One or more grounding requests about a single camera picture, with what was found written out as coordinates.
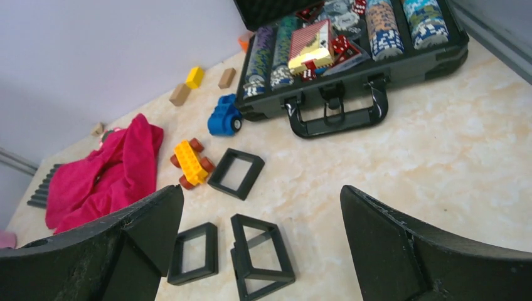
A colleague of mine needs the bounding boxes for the orange object behind case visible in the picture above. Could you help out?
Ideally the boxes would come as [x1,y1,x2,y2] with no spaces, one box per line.
[238,31,255,53]

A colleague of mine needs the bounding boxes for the magenta garment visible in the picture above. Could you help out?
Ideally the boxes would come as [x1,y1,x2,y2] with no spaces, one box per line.
[45,114,164,234]

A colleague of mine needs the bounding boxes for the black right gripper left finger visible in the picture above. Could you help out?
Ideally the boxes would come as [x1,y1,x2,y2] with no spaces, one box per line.
[1,185,184,300]

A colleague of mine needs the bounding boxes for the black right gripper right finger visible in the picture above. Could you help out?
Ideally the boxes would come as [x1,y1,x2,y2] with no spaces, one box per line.
[340,185,531,300]

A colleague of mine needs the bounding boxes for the black square frame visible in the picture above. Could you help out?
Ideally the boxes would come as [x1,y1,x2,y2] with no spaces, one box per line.
[230,214,295,300]
[167,222,219,285]
[208,148,265,201]

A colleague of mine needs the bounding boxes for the blue toy car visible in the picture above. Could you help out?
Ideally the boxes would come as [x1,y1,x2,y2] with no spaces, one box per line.
[207,93,242,136]

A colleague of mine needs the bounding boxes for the playing card box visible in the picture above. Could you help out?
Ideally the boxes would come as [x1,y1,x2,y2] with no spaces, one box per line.
[287,19,334,75]

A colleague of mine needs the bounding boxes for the black poker chip case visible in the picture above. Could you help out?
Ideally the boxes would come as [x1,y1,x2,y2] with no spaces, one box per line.
[235,1,469,138]

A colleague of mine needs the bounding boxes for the yellow toy car red wheels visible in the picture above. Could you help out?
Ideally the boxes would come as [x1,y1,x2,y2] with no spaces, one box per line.
[170,138,216,190]

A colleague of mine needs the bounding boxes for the yellow block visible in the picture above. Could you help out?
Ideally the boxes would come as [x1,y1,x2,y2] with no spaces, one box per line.
[185,66,205,90]

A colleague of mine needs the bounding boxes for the small tan wooden block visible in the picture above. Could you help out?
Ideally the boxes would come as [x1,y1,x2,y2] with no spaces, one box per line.
[91,122,105,137]

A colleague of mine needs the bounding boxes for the dark grey building baseplate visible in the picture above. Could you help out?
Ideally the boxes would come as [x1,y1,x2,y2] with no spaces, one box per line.
[26,164,62,209]

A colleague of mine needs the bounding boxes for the pink flower brooch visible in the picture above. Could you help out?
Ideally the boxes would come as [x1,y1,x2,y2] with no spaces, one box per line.
[99,127,123,147]

